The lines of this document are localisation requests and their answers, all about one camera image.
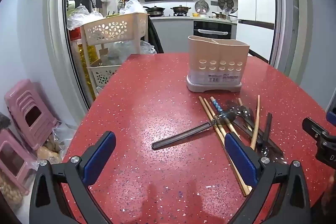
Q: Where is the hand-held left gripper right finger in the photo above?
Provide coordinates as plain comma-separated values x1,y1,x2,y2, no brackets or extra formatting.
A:
225,131,313,224

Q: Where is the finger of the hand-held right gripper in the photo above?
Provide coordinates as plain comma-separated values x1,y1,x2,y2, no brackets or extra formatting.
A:
326,105,336,122
302,117,336,146

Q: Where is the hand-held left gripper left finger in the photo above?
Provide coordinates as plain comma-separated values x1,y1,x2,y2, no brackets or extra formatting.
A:
28,131,116,224

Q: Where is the wooden chopsticks pair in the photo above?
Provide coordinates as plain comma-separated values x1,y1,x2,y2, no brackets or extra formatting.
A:
198,96,250,197

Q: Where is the blue patterned wooden chopstick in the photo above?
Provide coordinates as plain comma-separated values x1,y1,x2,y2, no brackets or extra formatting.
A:
209,96,234,134

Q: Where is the beige plastic utensil holder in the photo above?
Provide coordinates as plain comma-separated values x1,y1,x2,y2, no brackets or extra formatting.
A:
186,35,250,93

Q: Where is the person's right hand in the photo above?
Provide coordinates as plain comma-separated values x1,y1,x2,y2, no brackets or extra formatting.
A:
322,172,336,214

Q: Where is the clear bag of produce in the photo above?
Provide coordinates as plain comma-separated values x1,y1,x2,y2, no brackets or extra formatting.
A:
36,123,77,165

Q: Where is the pink plastic stool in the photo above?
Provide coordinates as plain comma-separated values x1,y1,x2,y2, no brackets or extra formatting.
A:
0,130,38,196

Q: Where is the yellow oil bottle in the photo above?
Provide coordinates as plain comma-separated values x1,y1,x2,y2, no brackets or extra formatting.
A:
78,40,98,100

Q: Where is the stack of pink plastic stools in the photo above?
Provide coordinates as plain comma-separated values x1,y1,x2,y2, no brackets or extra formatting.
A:
5,79,60,151

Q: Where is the crumpled clear plastic bag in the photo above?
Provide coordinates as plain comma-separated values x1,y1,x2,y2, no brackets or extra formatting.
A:
104,40,157,65

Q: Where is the cream flower-cutout basket rack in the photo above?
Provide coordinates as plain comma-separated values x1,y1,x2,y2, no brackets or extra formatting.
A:
79,12,149,95

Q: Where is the black chair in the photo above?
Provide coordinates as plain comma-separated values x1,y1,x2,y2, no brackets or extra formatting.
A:
146,15,165,54

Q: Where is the black built-in oven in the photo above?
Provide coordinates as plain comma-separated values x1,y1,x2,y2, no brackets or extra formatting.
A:
193,20,233,41

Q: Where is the white refrigerator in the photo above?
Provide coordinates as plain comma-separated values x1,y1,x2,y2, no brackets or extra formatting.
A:
236,0,277,63

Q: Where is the small lidded saucepan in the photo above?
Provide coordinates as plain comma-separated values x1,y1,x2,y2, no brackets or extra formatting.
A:
212,11,229,20

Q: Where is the black round divided pan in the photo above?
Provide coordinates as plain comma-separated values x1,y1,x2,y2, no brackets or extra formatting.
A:
218,0,235,11

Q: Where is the black wok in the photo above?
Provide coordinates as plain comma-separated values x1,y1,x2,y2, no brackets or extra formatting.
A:
143,5,166,16

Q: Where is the gas stove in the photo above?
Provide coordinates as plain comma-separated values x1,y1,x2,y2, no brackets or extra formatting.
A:
146,12,190,18

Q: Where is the lidded cooking pot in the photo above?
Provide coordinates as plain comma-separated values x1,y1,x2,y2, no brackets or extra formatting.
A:
170,5,191,15

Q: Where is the silver sliding door frame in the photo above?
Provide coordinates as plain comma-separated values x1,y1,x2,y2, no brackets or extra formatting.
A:
47,0,300,114

